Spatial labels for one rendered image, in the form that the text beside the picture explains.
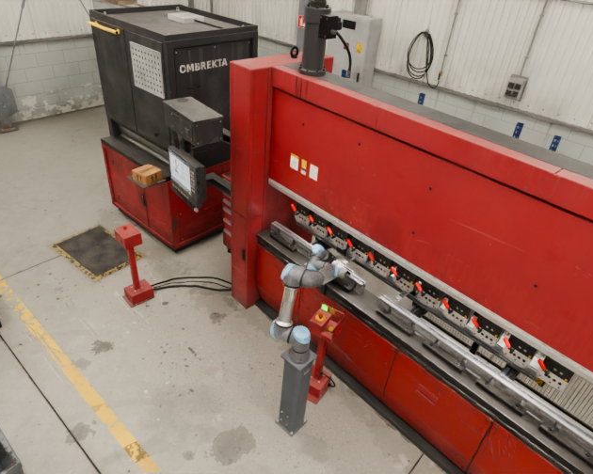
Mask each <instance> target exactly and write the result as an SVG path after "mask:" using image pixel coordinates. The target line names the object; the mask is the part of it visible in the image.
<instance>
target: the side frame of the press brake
mask: <svg viewBox="0 0 593 474"><path fill-rule="evenodd" d="M302 53H303V52H298V55H297V58H292V57H291V55H290V53H289V54H282V55H269V56H262V57H255V58H248V59H241V60H234V61H230V118H231V242H232V297H233V298H234V299H236V300H237V301H238V302H239V303H240V304H241V305H242V306H243V307H244V308H245V309H248V308H250V307H252V306H254V305H255V302H256V301H257V300H259V299H260V296H259V292H258V288H257V284H256V270H257V244H258V238H257V233H259V232H261V231H264V230H266V229H270V228H271V223H272V222H275V221H278V222H279V223H280V224H282V225H283V226H285V227H286V228H288V229H289V230H290V231H292V232H293V233H295V234H296V235H298V236H299V237H301V238H302V239H304V240H305V241H306V242H308V243H309V244H310V243H311V242H312V239H313V236H312V235H311V234H310V233H309V232H308V231H306V230H305V229H303V228H301V227H300V226H298V225H297V224H296V219H295V212H294V211H293V209H292V207H291V204H294V206H295V207H296V205H297V202H296V201H295V200H294V199H292V198H290V197H288V196H287V195H285V194H283V192H281V191H279V190H278V189H276V188H275V187H273V186H271V185H270V184H268V178H269V158H270V138H271V119H272V98H273V88H276V87H272V86H271V77H272V67H274V66H279V65H285V64H292V63H297V62H301V63H302ZM333 59H334V56H331V55H326V54H325V59H324V67H325V69H326V71H327V72H330V73H332V67H333Z"/></svg>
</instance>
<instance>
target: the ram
mask: <svg viewBox="0 0 593 474"><path fill-rule="evenodd" d="M291 153H293V154H294V155H295V156H297V157H298V167H297V170H295V169H293V168H291V167H290V164H291ZM302 159H303V160H305V161H307V165H306V169H305V168H303V167H301V165H302ZM311 164H312V165H314V166H317V167H318V175H317V181H315V180H313V179H312V178H310V177H309V174H310V165H311ZM301 169H303V170H305V171H306V175H304V174H302V173H301ZM269 178H270V179H271V180H273V181H275V182H277V183H279V184H280V185H282V186H284V187H285V188H287V189H289V190H290V191H292V192H294V193H295V194H297V195H299V196H300V197H302V198H304V199H306V200H308V201H309V202H310V203H311V204H313V205H315V206H316V207H318V208H320V209H321V210H323V211H325V212H326V213H329V214H330V215H332V216H334V217H335V218H337V219H339V220H340V221H342V222H344V223H345V224H347V225H348V226H349V227H351V228H353V229H355V230H357V231H358V232H360V233H362V234H363V235H365V236H367V237H368V238H370V239H372V240H373V241H375V242H376V243H378V244H380V245H382V246H384V247H385V248H387V249H389V250H390V251H392V252H393V253H394V254H396V255H398V256H399V257H401V258H403V259H404V260H406V261H408V262H410V263H412V264H413V265H415V266H417V267H418V268H420V269H422V270H423V271H425V272H427V273H428V274H430V275H431V276H433V277H435V278H436V279H438V280H439V281H441V282H443V283H444V284H446V285H448V286H449V287H451V288H453V289H454V290H456V291H458V292H460V293H462V294H463V295H465V296H467V297H468V298H470V299H472V300H473V301H474V302H476V303H477V304H479V305H481V306H482V307H484V308H486V309H488V310H490V311H491V312H493V313H495V314H496V315H498V316H500V317H501V318H503V319H504V320H506V321H508V322H509V323H511V324H513V325H515V326H516V327H517V328H519V329H521V330H522V331H524V332H526V333H527V334H529V335H531V336H532V337H534V338H536V339H537V340H540V341H541V342H543V343H545V344H546V345H548V346H550V347H551V348H553V349H554V350H555V351H557V352H559V353H560V354H562V355H564V356H566V357H567V358H569V359H571V360H572V361H574V362H576V363H577V364H579V365H581V366H582V367H584V368H586V369H587V370H589V371H591V372H593V220H591V219H588V218H586V217H584V216H581V215H579V214H577V213H574V212H571V211H569V210H566V209H564V208H562V207H559V206H557V205H555V204H552V203H551V202H548V201H546V200H544V199H541V198H539V197H535V196H533V195H530V194H528V193H526V192H523V191H522V190H519V189H517V188H515V187H512V186H510V185H507V184H505V183H503V182H499V181H497V180H494V179H493V178H490V177H488V176H486V175H483V174H481V173H478V172H476V171H474V170H471V169H469V168H467V167H465V166H461V165H459V164H457V163H454V162H452V161H449V160H447V159H445V158H442V157H440V156H438V155H436V154H434V153H431V152H429V151H427V150H423V149H420V148H418V147H416V146H413V145H411V144H409V143H407V142H405V141H402V140H400V139H398V138H395V137H393V136H390V135H388V134H384V133H382V132H380V131H378V130H376V129H373V128H371V127H368V126H366V125H364V124H361V123H359V122H357V121H355V120H353V119H350V118H347V117H344V116H342V115H339V114H337V113H335V112H332V111H330V110H328V109H326V108H324V107H321V106H319V105H317V104H314V103H310V102H308V101H306V100H303V99H301V98H299V97H297V96H295V95H292V94H290V93H288V92H285V91H283V90H280V89H278V88H273V98H272V119H271V138H270V158H269ZM268 184H270V185H271V186H273V187H275V188H276V189H278V190H279V191H281V192H283V194H285V195H287V196H288V197H290V198H292V199H294V200H295V201H297V202H298V203H300V204H302V205H303V206H305V207H307V208H308V209H310V210H311V211H313V212H315V213H317V214H319V215H320V216H322V217H323V218H325V219H327V220H328V221H329V222H331V223H332V224H334V225H335V226H337V227H339V228H340V229H343V230H344V231H346V232H347V233H349V234H351V235H352V236H354V237H356V238H357V239H359V240H360V241H362V242H364V243H365V244H367V245H369V246H371V247H372V248H373V249H375V250H376V251H378V252H380V253H381V254H383V255H384V256H386V257H388V258H389V259H391V260H393V261H395V262H396V263H398V264H400V265H401V266H403V267H405V268H406V269H408V270H409V271H411V272H412V273H413V274H415V275H416V276H418V277H420V278H422V279H424V280H425V281H427V282H428V283H430V284H432V285H433V286H435V287H437V288H438V289H440V290H441V291H443V292H445V293H447V294H449V295H450V296H452V297H453V298H455V299H456V300H457V301H459V302H461V303H462V304H464V305H465V306H467V307H469V308H471V309H473V310H474V311H476V312H477V313H479V314H481V315H482V316H484V317H486V318H487V319H489V320H490V321H492V322H494V323H495V324H497V325H499V326H500V327H501V328H503V329H505V330H506V331H508V332H510V333H511V334H513V335H514V336H516V337H518V338H519V339H521V340H523V341H525V342H526V343H528V344H530V345H531V346H533V347H534V348H536V349H538V350H539V351H540V352H542V353H543V354H545V355H546V356H549V357H550V358H552V359H554V360H555V361H557V362H558V363H560V364H562V365H563V366H565V367H567V368H568V369H570V370H571V371H574V372H575V373H577V374H579V375H580V376H582V377H583V378H584V379H586V380H587V381H589V382H591V383H592V384H593V378H591V377H590V376H588V375H586V374H585V373H583V372H581V371H579V370H577V369H576V368H574V367H573V366H571V365H570V364H569V363H567V362H565V361H564V360H562V359H560V358H559V357H557V356H555V355H553V354H552V353H550V352H548V351H547V350H545V349H543V348H542V347H540V346H538V345H537V344H535V343H534V342H532V341H530V340H529V339H527V338H526V337H524V336H522V335H521V334H519V333H517V332H516V331H514V330H513V329H511V328H509V327H508V326H506V325H504V324H502V323H500V322H499V321H497V320H496V319H494V318H492V317H491V316H489V315H488V314H487V313H485V312H483V311H482V310H480V309H479V308H476V307H475V306H473V305H471V304H470V303H468V302H466V301H465V300H463V299H461V298H460V297H458V296H457V295H455V294H453V293H452V292H449V291H448V290H446V289H444V288H443V287H442V286H441V285H439V284H437V283H436V282H434V281H432V280H431V279H429V278H427V277H426V276H423V275H422V274H420V273H419V272H417V271H415V270H414V269H412V268H410V267H409V266H407V265H405V264H404V263H403V262H402V261H399V260H398V259H396V258H394V257H393V256H391V255H389V254H388V253H386V252H384V251H383V250H381V249H380V248H378V247H376V246H375V245H372V244H371V243H369V242H367V241H366V240H364V239H363V238H361V237H360V236H359V235H357V234H355V233H354V232H352V231H350V230H349V229H346V228H345V227H343V226H342V225H340V224H338V223H337V222H335V221H333V220H332V219H330V218H328V217H327V216H325V215H324V214H322V213H320V212H318V211H317V210H316V209H314V208H312V207H311V206H309V205H307V204H306V203H304V202H303V201H301V200H299V199H298V198H296V197H294V196H292V195H290V194H289V193H287V192H286V191H284V190H282V189H281V188H279V187H278V186H277V185H275V184H273V183H272V182H270V181H268Z"/></svg>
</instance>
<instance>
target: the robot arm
mask: <svg viewBox="0 0 593 474"><path fill-rule="evenodd" d="M312 251H313V254H312V257H311V259H310V262H309V264H308V267H307V269H306V268H303V267H300V266H298V265H295V264H292V263H288V264H287V265H286V266H285V268H284V269H283V271H282V273H281V277H280V278H281V279H282V280H283V285H284V291H283V296H282V300H281V305H280V314H279V317H278V318H277V319H276V320H274V321H273V323H272V325H271V328H270V334H271V336H272V337H273V338H275V339H277V340H282V341H284V342H287V343H289V344H291V345H292V346H291V347H290V349H289V351H288V357H289V359H290V360H291V361H292V362H293V363H295V364H305V363H307V362H308V361H309V360H310V357H311V352H310V349H309V345H310V340H311V333H310V331H309V329H308V328H307V327H305V326H302V325H300V326H296V327H294V326H293V321H292V315H293V310H294V306H295V301H296V297H297V289H299V288H300V287H304V288H315V287H318V286H320V285H322V284H323V282H324V280H326V279H327V278H328V277H330V276H335V277H336V276H338V274H339V270H340V267H339V266H337V265H338V262H336V263H334V261H336V259H337V258H336V257H335V256H334V255H333V254H332V253H331V252H330V251H328V250H326V249H325V248H324V247H323V246H321V245H320V244H316V245H314V246H313V248H312ZM335 258H336V259H335Z"/></svg>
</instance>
